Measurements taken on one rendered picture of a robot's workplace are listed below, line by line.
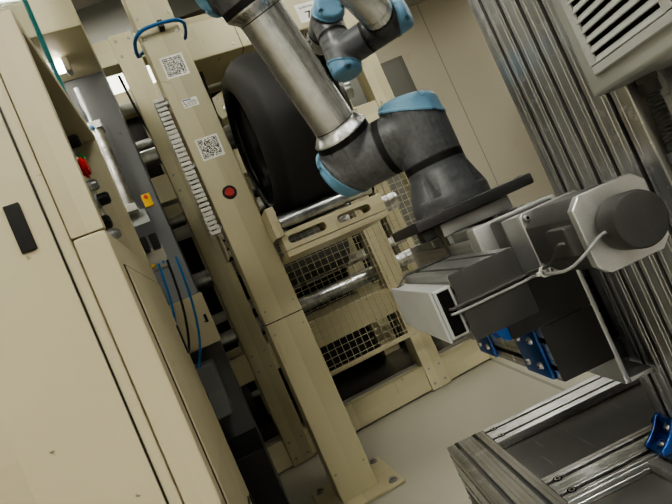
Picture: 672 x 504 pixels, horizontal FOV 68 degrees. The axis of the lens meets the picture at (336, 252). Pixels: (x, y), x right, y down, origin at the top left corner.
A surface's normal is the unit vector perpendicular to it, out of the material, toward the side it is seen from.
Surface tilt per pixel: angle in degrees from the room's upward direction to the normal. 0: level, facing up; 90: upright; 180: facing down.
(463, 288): 90
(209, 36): 90
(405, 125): 88
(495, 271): 90
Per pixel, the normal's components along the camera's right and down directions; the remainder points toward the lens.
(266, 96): -0.08, -0.17
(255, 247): 0.23, -0.13
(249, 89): -0.54, -0.07
